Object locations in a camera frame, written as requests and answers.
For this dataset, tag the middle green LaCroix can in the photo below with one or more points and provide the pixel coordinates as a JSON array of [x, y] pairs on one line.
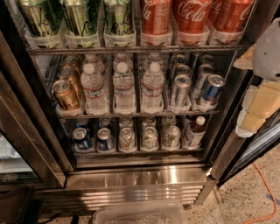
[[81, 16]]

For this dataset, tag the brown iced tea bottle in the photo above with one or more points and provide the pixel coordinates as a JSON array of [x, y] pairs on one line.
[[195, 132]]

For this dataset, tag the open glass fridge door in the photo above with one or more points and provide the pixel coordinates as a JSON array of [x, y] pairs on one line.
[[237, 153]]

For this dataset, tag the middle wire shelf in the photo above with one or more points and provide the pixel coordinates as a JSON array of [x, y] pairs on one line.
[[165, 113]]

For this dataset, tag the front left Pepsi can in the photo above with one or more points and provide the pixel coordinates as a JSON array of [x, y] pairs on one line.
[[81, 139]]

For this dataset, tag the front right water bottle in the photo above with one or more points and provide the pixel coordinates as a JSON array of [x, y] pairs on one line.
[[152, 88]]

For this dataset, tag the upper wire shelf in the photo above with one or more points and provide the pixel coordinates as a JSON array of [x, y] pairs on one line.
[[138, 49]]

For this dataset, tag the pepsi can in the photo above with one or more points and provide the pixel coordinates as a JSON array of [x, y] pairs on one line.
[[81, 139], [105, 141]]

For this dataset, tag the water bottle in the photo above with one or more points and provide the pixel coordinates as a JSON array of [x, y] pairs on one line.
[[152, 88], [94, 91], [124, 89]]

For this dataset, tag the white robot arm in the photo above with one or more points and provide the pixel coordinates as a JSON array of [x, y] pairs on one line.
[[266, 57]]

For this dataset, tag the right Coca-Cola can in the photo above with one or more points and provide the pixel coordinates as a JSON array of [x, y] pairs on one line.
[[233, 15]]

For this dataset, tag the front right Pepsi can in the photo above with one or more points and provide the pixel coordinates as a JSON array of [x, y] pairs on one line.
[[105, 141]]

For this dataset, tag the wire shelf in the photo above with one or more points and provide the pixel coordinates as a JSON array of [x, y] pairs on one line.
[[138, 49], [165, 113]]

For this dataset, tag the gold soda can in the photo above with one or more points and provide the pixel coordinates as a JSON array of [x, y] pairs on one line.
[[65, 95], [70, 74]]

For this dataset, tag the coca-cola can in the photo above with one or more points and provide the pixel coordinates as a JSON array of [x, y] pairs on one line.
[[233, 15], [191, 15], [155, 16]]

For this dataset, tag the right green LaCroix can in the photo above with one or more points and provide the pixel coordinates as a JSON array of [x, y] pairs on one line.
[[118, 17]]

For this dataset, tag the front left water bottle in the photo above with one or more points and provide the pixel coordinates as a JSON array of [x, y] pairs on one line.
[[94, 91]]

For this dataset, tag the clear plastic bin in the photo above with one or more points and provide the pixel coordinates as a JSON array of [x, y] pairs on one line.
[[167, 211]]

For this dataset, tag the green lacroix can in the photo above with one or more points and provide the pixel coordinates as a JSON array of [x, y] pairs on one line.
[[118, 17], [39, 17], [81, 16]]

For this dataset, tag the front gold soda can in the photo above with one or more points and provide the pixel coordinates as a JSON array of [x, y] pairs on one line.
[[65, 95]]

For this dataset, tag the middle Coca-Cola can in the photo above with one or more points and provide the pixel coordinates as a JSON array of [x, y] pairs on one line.
[[191, 15]]

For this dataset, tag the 7up can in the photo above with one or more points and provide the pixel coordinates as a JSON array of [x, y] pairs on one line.
[[171, 138], [127, 141], [150, 139]]

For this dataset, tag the front middle water bottle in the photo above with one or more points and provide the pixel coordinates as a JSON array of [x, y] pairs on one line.
[[124, 89]]

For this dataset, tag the left Coca-Cola can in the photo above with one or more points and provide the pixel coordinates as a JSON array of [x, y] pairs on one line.
[[155, 16]]

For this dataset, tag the left green LaCroix can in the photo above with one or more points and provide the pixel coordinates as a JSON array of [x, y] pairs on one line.
[[39, 17]]

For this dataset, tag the fridge bottom vent grille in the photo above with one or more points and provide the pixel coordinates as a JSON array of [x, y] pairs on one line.
[[80, 202]]

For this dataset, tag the front right Red Bull can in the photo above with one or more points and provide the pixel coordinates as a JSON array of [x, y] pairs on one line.
[[211, 91]]

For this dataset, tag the middle gold soda can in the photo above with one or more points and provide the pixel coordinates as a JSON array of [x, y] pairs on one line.
[[70, 74]]

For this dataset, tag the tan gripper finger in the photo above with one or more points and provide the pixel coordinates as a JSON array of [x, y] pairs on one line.
[[245, 61], [258, 105]]

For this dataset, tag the front left Red Bull can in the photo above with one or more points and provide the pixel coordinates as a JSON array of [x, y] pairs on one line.
[[180, 89]]

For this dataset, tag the red bull can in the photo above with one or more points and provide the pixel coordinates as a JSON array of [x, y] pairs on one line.
[[211, 91], [180, 89]]

